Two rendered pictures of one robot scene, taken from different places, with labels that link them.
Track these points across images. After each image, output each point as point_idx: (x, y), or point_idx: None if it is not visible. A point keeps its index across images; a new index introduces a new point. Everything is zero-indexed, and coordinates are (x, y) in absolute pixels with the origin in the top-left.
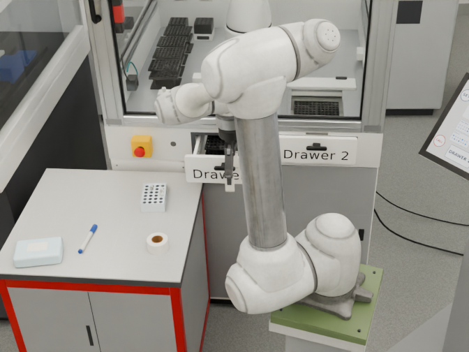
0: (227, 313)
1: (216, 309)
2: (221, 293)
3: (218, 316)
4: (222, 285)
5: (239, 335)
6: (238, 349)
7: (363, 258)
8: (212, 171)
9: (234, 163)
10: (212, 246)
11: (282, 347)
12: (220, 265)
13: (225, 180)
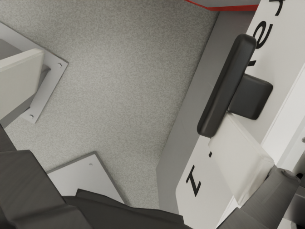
0: (200, 31)
1: (212, 18)
2: (215, 27)
3: (199, 19)
4: (218, 30)
5: (165, 35)
6: (146, 29)
7: (160, 209)
8: (272, 31)
9: (222, 144)
10: (248, 23)
11: (137, 77)
12: (229, 32)
13: (2, 60)
